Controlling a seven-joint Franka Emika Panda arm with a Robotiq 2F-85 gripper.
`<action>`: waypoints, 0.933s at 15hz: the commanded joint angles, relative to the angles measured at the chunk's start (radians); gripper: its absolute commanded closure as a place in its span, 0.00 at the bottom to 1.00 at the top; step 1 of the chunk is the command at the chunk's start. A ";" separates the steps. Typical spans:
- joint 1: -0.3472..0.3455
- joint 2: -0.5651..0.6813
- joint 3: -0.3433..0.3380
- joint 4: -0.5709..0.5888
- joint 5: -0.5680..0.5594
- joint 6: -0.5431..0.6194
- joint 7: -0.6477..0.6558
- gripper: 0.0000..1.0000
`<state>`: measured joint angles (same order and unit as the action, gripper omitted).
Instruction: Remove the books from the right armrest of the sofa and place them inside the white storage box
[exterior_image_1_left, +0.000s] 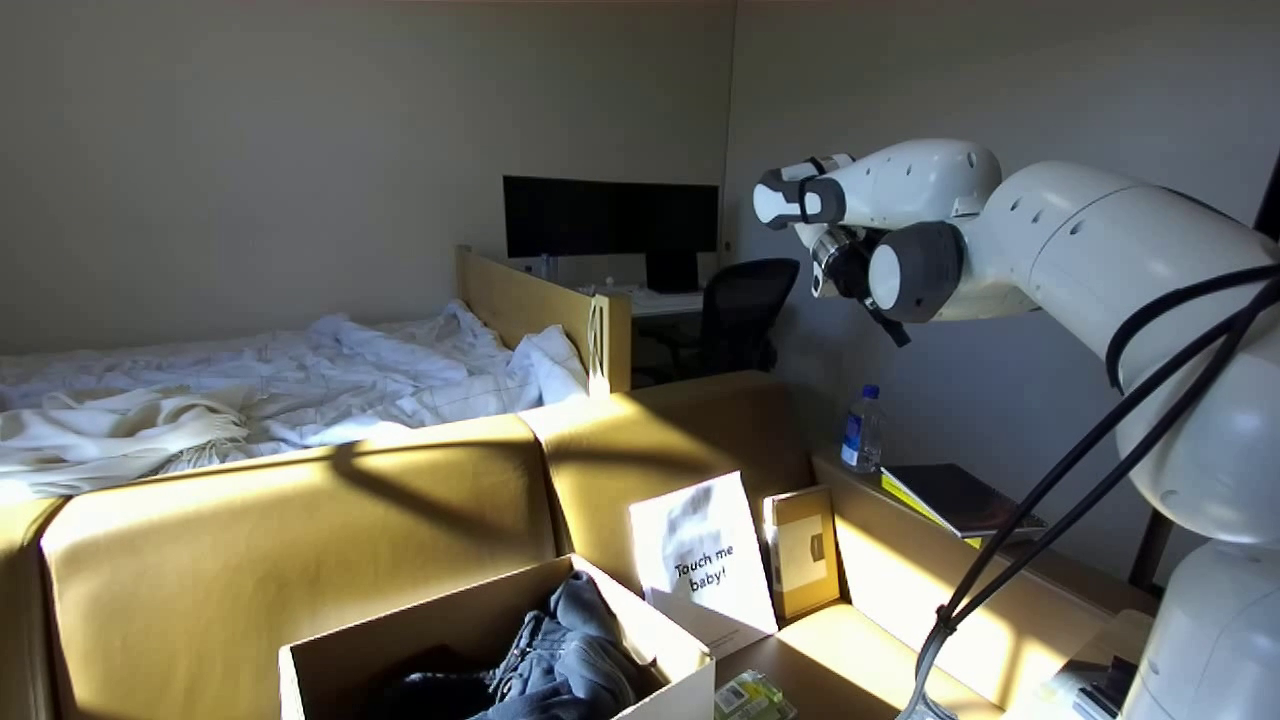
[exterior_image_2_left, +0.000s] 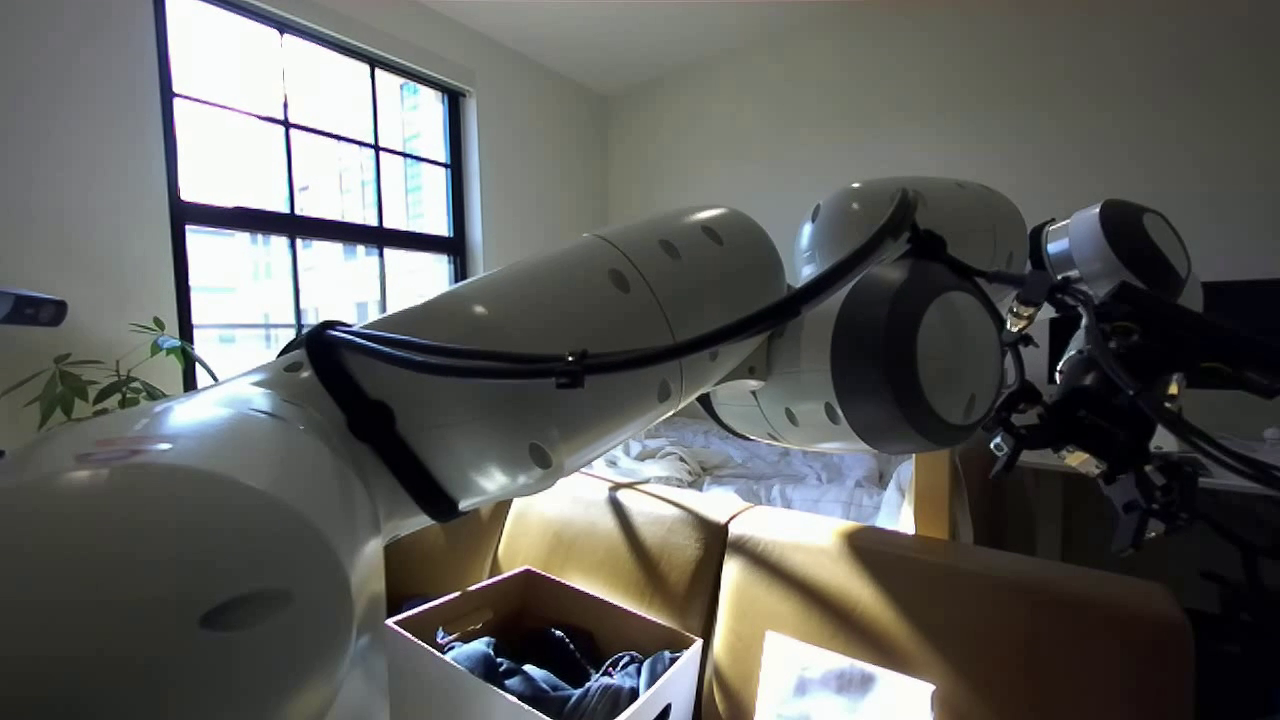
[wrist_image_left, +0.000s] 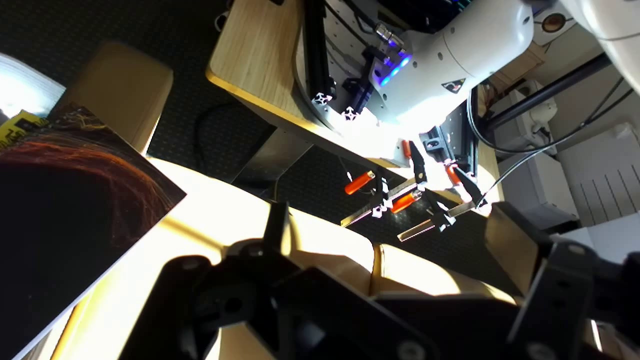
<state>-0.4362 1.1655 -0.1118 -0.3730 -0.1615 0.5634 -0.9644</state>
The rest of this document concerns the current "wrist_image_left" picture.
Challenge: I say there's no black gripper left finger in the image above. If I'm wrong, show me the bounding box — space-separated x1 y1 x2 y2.
262 201 294 260

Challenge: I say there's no white ribbed appliance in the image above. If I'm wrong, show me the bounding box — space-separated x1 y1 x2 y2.
555 120 640 229

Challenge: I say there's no dark spiral notebook orange swirl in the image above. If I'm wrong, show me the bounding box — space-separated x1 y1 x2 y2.
0 102 188 360

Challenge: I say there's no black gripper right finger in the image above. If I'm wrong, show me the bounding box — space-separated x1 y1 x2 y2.
484 201 555 303

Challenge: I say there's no black aluminium mount rail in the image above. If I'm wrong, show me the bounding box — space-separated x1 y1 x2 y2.
302 0 335 109

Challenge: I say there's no black camera tripod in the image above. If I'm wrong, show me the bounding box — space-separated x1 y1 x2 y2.
481 53 616 137

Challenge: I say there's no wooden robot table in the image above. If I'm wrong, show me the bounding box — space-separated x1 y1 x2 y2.
204 0 507 202

